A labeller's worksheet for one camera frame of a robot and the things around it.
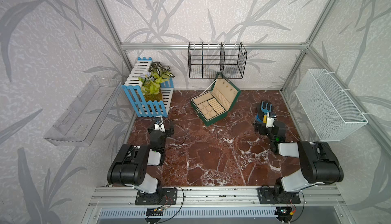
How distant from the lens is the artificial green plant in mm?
904

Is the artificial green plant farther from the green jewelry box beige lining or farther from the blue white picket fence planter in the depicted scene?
the green jewelry box beige lining

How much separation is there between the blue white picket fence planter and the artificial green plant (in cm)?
2

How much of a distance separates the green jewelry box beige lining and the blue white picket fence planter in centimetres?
21

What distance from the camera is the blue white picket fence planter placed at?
2.89 feet

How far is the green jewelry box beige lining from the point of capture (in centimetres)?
99

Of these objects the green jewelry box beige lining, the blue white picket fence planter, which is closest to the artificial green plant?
the blue white picket fence planter

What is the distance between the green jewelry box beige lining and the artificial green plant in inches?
10.1
